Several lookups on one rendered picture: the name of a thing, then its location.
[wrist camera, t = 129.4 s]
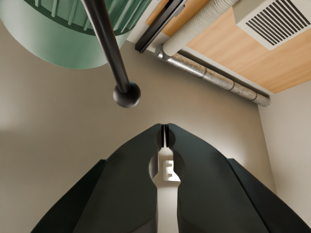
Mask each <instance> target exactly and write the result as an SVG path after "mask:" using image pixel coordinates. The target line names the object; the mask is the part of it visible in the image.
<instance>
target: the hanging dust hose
mask: <svg viewBox="0 0 311 233"><path fill-rule="evenodd" d="M236 2H238V0H209V2H207V3H206V4H205V5H204V6H203V7H202V8H201V9H200V10H199V11H198V12H197V13H196V14H195V15H194V16H193V17H192V18H190V19H189V20H188V21H187V22H186V23H185V24H184V25H183V26H182V27H181V28H179V29H178V30H177V31H176V32H175V33H174V34H173V35H172V36H171V37H170V38H169V39H168V40H167V41H166V42H165V43H164V44H163V46H162V48H163V51H164V52H165V53H166V54H167V55H168V56H173V55H174V54H175V53H177V52H178V51H179V50H180V49H181V48H182V47H184V46H185V45H186V44H187V43H189V42H190V41H191V40H192V39H194V38H195V37H196V36H197V35H198V34H200V33H201V32H202V31H203V30H205V29H206V28H207V27H208V26H210V25H211V24H212V23H213V22H214V21H216V20H217V19H218V18H219V17H220V16H221V15H223V13H225V12H226V11H227V10H228V9H229V8H230V7H232V5H234V3H236Z"/></svg>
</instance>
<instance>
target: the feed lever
mask: <svg viewBox="0 0 311 233"><path fill-rule="evenodd" d="M81 1H82V4H83V6H84V8H85V11H86V13H87V16H88V18H89V20H90V23H91V25H92V27H93V30H94V32H95V35H96V37H97V39H98V41H99V43H100V46H101V48H102V51H103V53H104V55H105V58H106V60H107V62H108V65H109V67H110V69H111V72H112V74H113V76H114V79H115V81H116V83H117V85H116V86H115V88H114V91H113V97H114V100H115V102H116V103H117V104H118V105H119V106H121V107H123V108H131V107H134V106H135V105H137V104H138V102H139V100H140V98H141V91H140V88H139V87H138V85H137V84H136V83H134V82H132V81H129V80H128V76H127V73H126V70H125V67H124V63H123V60H122V57H121V53H120V51H119V47H118V43H117V40H116V37H115V34H114V31H113V28H112V24H111V21H110V18H109V14H108V11H107V8H106V4H105V1H104V0H81Z"/></svg>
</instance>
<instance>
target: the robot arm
mask: <svg viewBox="0 0 311 233"><path fill-rule="evenodd" d="M164 133H165V138H166V147H168V148H169V149H170V150H171V152H172V153H173V171H174V173H175V174H176V175H177V177H178V178H179V180H180V181H181V183H180V185H179V186H178V192H177V222H178V230H179V233H311V228H310V227H309V226H308V225H307V224H306V223H305V222H304V221H303V220H302V219H301V218H300V217H299V216H298V215H297V214H296V213H295V212H294V211H293V210H292V209H291V208H290V207H289V206H288V205H287V204H286V203H285V202H283V201H282V200H281V199H280V198H279V197H278V196H276V195H275V194H274V193H273V192H272V191H271V190H270V189H269V188H268V187H266V186H265V185H264V184H263V183H262V182H261V181H259V180H258V179H257V178H256V177H255V176H254V175H252V174H251V173H250V172H249V171H248V170H247V169H245V168H244V167H243V166H242V165H241V164H240V163H238V162H237V161H236V160H235V159H234V158H230V159H228V158H226V157H225V156H224V155H223V154H222V153H221V152H219V151H218V150H217V149H216V148H215V147H213V146H212V145H211V144H209V143H208V142H206V141H205V140H203V139H201V138H199V137H197V136H196V135H194V134H192V133H190V132H188V131H186V130H185V129H183V128H181V127H179V126H177V125H176V124H173V123H168V124H165V125H164V124H161V123H157V124H155V125H153V126H152V127H150V128H148V129H147V130H145V131H143V132H142V133H140V134H138V135H137V136H135V137H133V138H132V139H130V140H128V141H127V142H126V143H124V144H123V145H121V146H120V147H119V148H118V149H116V150H115V151H114V152H113V153H112V154H111V155H110V156H109V157H108V158H107V159H101V160H99V161H98V162H97V163H96V164H95V165H94V166H93V167H92V168H91V169H90V170H89V171H88V172H87V173H86V174H85V175H84V176H83V177H82V178H81V179H80V180H79V181H78V182H77V183H76V184H75V185H74V186H73V187H72V188H71V189H70V190H69V191H68V192H67V193H65V194H64V195H63V196H62V197H61V198H60V199H59V200H58V201H57V202H56V203H55V204H54V205H53V206H52V207H51V208H50V209H49V211H48V212H47V213H46V214H45V215H44V216H43V217H42V219H41V220H40V221H39V222H38V223H37V225H36V226H35V227H34V228H33V230H32V231H31V232H30V233H157V232H158V195H157V187H156V185H155V184H154V183H153V179H154V177H155V176H156V174H157V173H158V172H159V151H160V150H161V148H162V147H164Z"/></svg>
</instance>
